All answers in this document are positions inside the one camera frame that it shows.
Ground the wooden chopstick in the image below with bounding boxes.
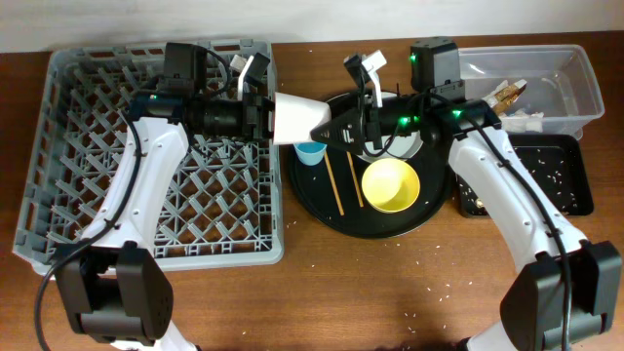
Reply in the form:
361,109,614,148
346,152,364,208
324,151,344,216

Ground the pink plastic cup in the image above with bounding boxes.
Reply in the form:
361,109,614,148
273,93,331,145

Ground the grey round plate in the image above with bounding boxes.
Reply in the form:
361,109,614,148
358,92,423,163

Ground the light blue plastic cup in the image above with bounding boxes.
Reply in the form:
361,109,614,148
293,141,327,166

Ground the yellow bowl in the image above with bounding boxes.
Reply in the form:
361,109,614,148
361,158,421,214

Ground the brown snack wrapper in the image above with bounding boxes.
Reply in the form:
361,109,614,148
484,79,527,115

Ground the white paper tissue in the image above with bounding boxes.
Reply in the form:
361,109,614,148
500,109,544,134

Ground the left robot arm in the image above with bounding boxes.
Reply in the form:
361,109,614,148
44,43,275,350

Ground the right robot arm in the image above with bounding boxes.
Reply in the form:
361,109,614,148
312,37,622,350

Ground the grey plastic dishwasher rack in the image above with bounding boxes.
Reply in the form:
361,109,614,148
13,43,284,274

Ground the clear plastic waste bin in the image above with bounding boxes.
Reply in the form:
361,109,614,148
459,45,605,139

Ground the round black serving tray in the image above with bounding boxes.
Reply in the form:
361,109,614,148
286,89,452,240

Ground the black rectangular tray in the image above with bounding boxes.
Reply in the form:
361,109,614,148
452,134,595,219

